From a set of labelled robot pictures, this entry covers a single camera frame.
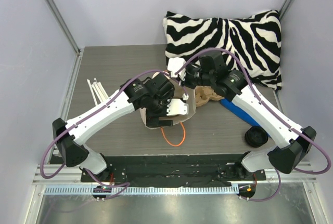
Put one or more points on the white wrapped straws bundle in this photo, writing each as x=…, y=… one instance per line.
x=97, y=90

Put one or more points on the blue cloth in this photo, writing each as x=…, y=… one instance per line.
x=239, y=113

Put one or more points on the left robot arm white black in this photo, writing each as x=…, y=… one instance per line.
x=71, y=135

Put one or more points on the cardboard cup carrier tray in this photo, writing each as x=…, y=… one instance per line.
x=203, y=94

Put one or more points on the stack of black lids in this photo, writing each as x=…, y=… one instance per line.
x=256, y=137

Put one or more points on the kraft paper gift bag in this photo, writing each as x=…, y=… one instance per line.
x=178, y=119

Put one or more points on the aluminium front rail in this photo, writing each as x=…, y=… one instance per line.
x=98, y=190

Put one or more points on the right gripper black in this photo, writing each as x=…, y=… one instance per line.
x=188, y=76

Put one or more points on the zebra print pillow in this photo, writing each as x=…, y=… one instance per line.
x=255, y=41

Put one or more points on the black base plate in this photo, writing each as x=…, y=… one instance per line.
x=173, y=171

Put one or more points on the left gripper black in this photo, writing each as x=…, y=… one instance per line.
x=158, y=122

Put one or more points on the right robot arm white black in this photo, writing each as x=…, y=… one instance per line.
x=292, y=141

